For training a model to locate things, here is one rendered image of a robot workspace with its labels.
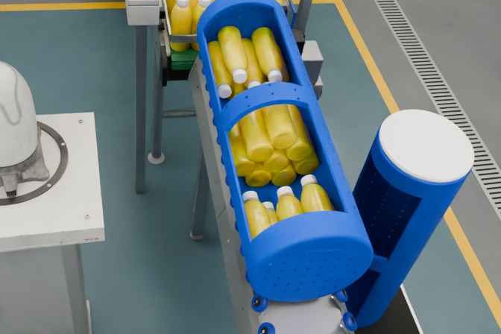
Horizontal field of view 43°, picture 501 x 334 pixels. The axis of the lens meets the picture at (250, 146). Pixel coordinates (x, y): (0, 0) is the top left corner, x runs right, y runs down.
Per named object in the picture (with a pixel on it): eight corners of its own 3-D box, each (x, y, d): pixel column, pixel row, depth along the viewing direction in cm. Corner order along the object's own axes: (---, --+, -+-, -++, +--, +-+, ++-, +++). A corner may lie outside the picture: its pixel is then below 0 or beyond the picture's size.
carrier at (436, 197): (335, 250, 259) (301, 300, 242) (400, 97, 195) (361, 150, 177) (397, 288, 251) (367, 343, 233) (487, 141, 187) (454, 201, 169)
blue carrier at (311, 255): (239, 308, 147) (265, 240, 127) (190, 61, 203) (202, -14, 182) (352, 298, 155) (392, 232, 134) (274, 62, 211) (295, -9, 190)
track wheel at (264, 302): (265, 306, 145) (271, 307, 146) (261, 288, 148) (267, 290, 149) (251, 314, 147) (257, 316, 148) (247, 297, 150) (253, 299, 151)
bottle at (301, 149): (313, 142, 160) (296, 92, 172) (285, 147, 160) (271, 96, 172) (313, 159, 165) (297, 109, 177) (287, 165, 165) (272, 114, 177)
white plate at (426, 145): (402, 95, 194) (401, 98, 194) (364, 147, 176) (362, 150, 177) (487, 138, 186) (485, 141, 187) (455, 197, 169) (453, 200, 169)
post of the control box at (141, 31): (136, 193, 283) (135, 10, 210) (135, 186, 286) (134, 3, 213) (145, 192, 284) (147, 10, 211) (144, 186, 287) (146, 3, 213)
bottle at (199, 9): (186, 47, 217) (189, 2, 203) (197, 36, 221) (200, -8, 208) (204, 55, 215) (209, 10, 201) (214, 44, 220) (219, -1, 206)
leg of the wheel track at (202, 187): (190, 241, 270) (201, 144, 224) (188, 230, 274) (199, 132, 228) (203, 240, 272) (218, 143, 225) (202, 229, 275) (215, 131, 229)
